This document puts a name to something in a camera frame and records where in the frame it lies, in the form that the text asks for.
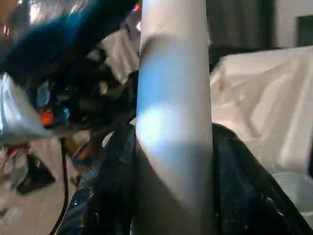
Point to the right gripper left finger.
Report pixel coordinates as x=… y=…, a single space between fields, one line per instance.
x=102 y=195

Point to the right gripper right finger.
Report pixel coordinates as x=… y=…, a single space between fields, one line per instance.
x=244 y=195

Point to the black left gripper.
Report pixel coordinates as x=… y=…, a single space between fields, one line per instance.
x=85 y=102

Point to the white plastic table top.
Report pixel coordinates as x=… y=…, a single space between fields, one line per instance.
x=269 y=98

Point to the white plastic table leg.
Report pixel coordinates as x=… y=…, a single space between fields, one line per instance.
x=173 y=98

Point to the grey curtain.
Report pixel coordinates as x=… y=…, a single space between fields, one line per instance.
x=239 y=22

